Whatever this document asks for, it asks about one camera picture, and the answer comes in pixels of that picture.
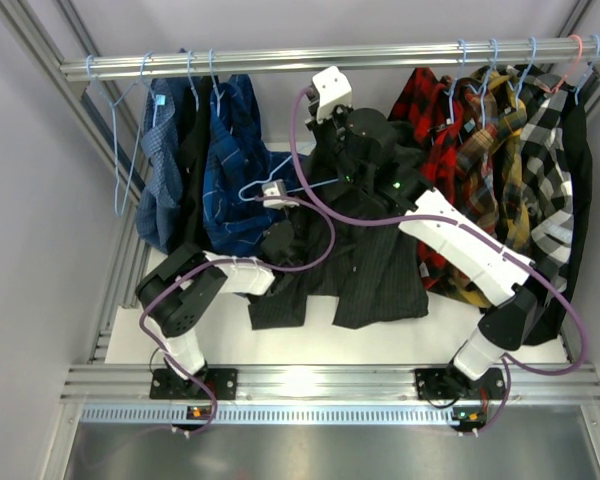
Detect light blue wire hanger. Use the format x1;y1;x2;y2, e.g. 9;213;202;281
238;154;339;202

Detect dark grey pinstripe shirt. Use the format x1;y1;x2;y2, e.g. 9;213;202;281
247;119;431;331

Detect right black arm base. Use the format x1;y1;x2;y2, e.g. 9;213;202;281
414;366;507;406

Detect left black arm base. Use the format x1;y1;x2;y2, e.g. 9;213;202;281
149;367;239;401

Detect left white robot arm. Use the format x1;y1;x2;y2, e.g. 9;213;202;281
135;219;299;386

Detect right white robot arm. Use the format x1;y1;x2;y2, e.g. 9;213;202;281
294;100;557;384

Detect blue plaid shirt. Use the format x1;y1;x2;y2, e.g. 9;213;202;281
202;75;299;257

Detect red plaid hanging shirt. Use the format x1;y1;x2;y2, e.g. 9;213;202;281
389;67;462;203

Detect light blue checked shirt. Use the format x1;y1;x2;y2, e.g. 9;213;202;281
135;78;186;253

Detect red black plaid shirt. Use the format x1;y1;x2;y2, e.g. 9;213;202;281
417;242;458;296

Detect yellow brown plaid shirt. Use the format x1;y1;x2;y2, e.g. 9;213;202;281
432;64;531;309

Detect light blue empty hanger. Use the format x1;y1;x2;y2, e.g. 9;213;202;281
84;52;154;217

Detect black white plaid shirt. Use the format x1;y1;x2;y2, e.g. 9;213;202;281
506;66;575;292

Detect pink hanger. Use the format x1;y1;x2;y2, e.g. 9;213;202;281
542;34;585;95

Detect black hanging garment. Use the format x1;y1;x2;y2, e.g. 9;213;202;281
171;77;212;249

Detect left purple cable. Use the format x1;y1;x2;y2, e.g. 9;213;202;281
138;194;337;441

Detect purple cable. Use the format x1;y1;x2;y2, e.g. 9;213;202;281
138;194;337;441
288;84;591;436

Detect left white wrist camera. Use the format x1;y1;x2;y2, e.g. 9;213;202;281
261;180;298;210

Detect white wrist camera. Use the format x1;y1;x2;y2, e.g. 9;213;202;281
261;180;298;210
312;66;353;123

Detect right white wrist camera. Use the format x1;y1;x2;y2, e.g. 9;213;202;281
312;66;353;123

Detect aluminium hanging rail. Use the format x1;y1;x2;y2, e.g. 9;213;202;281
60;37;600;82

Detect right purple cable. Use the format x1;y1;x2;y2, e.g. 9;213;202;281
288;84;591;436

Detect aluminium front rail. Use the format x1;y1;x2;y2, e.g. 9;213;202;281
60;364;600;427

